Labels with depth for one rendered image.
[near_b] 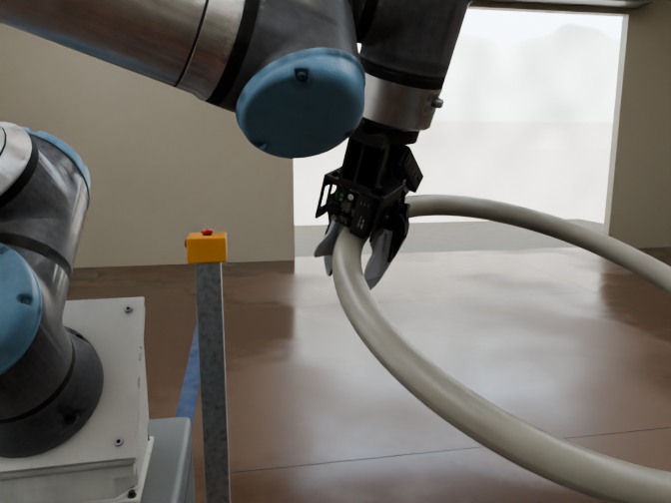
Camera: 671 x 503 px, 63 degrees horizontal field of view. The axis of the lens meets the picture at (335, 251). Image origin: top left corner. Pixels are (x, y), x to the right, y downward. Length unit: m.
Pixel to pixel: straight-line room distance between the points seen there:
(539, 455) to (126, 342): 0.66
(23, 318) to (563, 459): 0.53
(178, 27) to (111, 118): 6.48
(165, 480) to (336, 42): 0.72
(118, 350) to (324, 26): 0.64
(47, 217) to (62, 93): 6.23
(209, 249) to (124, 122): 5.16
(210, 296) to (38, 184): 1.10
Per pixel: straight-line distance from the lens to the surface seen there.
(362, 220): 0.57
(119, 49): 0.38
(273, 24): 0.38
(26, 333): 0.67
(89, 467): 0.87
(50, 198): 0.77
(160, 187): 6.77
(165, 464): 0.97
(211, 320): 1.81
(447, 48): 0.55
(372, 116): 0.54
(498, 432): 0.42
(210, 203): 6.73
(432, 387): 0.42
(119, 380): 0.89
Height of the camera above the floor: 1.34
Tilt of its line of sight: 10 degrees down
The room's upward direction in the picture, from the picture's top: straight up
